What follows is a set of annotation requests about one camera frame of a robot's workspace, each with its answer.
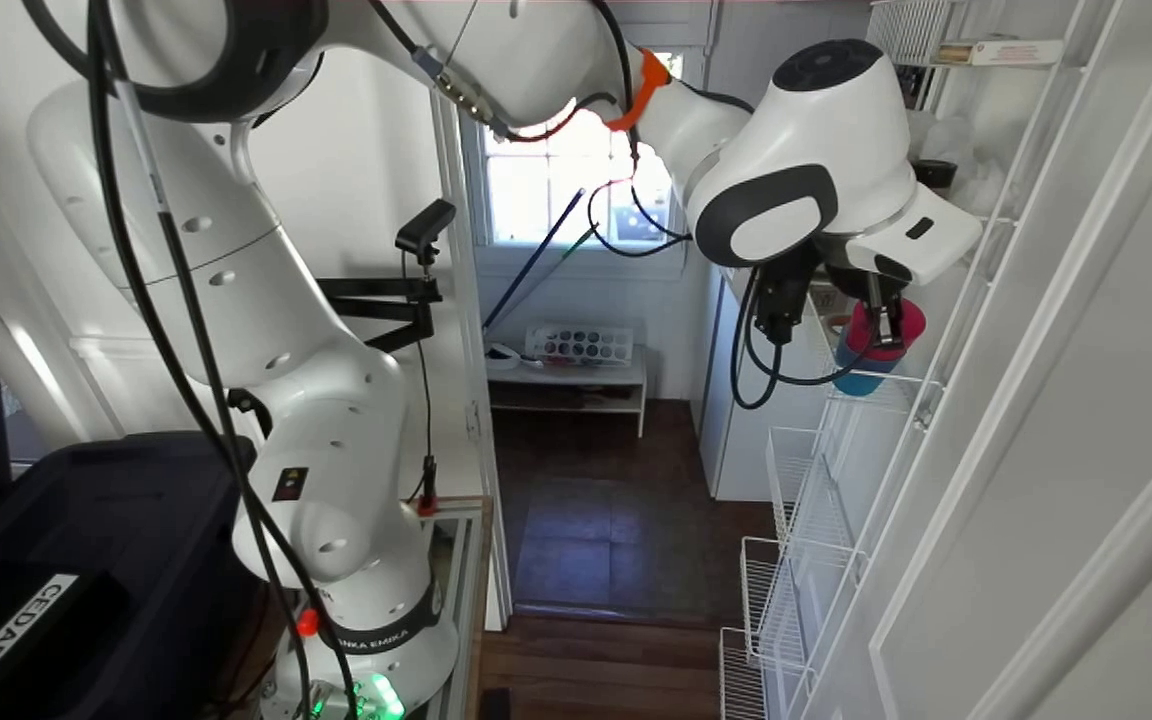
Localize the black camera on stand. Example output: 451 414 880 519
314 195 458 519

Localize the flat white box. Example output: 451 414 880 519
929 35 1069 71

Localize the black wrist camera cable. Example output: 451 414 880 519
728 265 863 417

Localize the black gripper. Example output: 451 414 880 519
812 231 922 354

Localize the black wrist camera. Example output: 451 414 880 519
746 248 823 350

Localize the blue plastic cup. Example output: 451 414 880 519
826 337 896 399

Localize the blue hanging cable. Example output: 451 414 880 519
481 184 595 331

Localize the black storage case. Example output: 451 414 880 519
0 430 269 720

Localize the white wire door rack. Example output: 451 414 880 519
711 0 1108 720

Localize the white low bench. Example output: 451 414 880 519
481 350 654 445

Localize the pink plastic cup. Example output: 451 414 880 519
842 293 930 376

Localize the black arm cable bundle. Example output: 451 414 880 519
19 0 367 720

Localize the white panel door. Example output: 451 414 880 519
812 0 1152 720

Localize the white paint palette tray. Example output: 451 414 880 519
520 320 636 372

